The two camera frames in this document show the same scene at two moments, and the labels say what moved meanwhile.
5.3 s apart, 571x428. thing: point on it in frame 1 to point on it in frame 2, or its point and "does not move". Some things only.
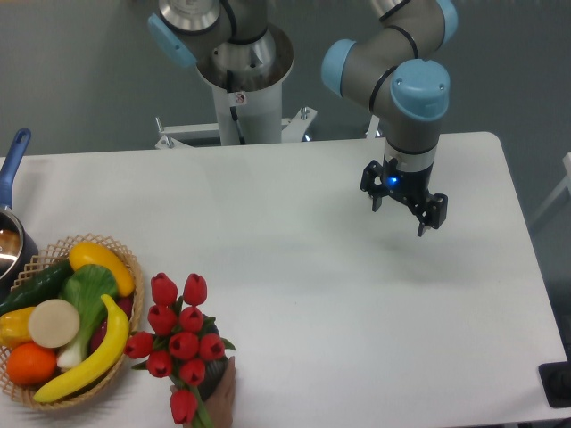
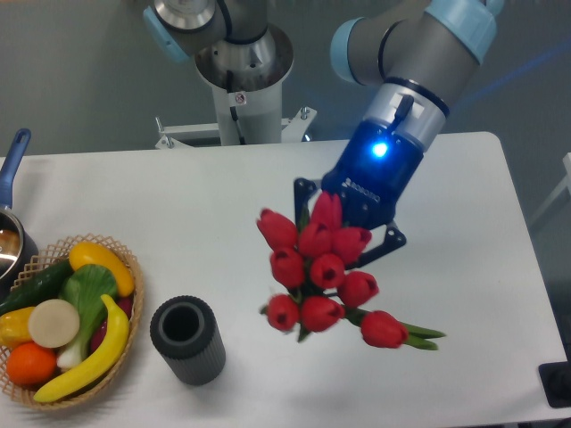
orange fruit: (28, 364) does not move
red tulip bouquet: (179, 343) to (308, 267)
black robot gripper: (410, 186) to (371, 174)
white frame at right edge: (566, 182) does not move
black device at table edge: (555, 380) does not move
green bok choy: (85, 286) does not move
